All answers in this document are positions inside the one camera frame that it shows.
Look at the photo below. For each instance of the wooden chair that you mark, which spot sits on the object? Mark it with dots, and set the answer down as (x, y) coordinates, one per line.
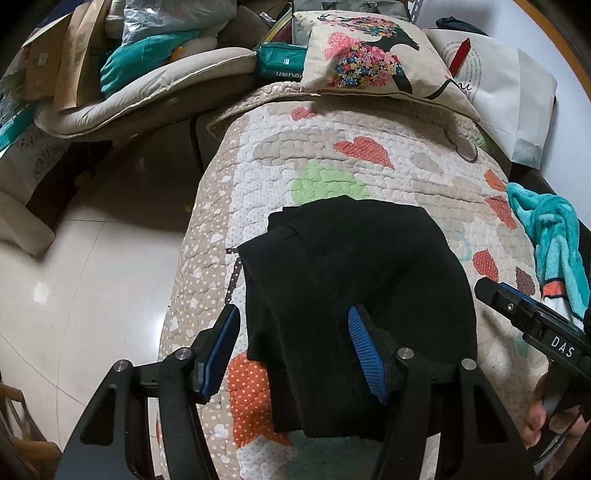
(14, 397)

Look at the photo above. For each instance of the teal and white pack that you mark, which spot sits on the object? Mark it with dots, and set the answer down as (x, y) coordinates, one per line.
(16, 124)

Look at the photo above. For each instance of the dark blue cloth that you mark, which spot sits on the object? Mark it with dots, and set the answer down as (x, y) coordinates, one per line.
(457, 24)

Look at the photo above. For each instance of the teal fleece blanket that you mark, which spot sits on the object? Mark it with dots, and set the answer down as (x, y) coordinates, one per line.
(554, 221)

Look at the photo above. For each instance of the brown cardboard box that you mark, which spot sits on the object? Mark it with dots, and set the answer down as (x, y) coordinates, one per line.
(76, 55)

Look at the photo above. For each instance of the white paper bag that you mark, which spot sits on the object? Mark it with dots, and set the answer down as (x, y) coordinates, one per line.
(508, 101)

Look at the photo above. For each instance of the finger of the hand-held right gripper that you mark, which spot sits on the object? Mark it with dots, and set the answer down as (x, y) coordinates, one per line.
(540, 302)
(498, 297)

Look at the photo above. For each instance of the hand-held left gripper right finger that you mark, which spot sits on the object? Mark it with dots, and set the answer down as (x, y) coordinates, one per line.
(367, 355)

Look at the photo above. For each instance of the clear plastic bag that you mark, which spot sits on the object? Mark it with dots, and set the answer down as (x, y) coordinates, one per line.
(175, 14)

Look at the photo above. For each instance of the quilted heart print blanket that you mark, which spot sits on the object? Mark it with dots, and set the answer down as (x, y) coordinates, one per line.
(277, 152)

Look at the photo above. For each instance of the floral print cushion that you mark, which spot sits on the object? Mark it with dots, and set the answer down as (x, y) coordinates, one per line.
(323, 60)

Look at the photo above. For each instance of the teal cloth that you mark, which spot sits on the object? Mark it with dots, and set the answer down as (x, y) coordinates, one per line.
(134, 60)

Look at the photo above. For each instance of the person's right hand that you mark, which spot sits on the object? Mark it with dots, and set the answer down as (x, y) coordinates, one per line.
(535, 424)

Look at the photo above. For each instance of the beige padded mat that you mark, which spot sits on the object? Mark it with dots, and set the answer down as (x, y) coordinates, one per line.
(138, 101)

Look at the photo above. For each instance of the white patterned cloth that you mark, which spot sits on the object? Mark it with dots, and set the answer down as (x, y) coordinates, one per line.
(32, 157)

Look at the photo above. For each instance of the teal tissue pack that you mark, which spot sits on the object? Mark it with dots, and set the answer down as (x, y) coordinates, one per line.
(277, 57)

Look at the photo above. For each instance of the white plastic basket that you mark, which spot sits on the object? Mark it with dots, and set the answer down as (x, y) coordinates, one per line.
(415, 9)

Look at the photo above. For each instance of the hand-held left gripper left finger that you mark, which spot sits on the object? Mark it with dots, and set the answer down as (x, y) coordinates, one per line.
(219, 355)

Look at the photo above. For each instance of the black pants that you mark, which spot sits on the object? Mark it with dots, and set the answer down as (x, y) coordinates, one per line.
(346, 258)

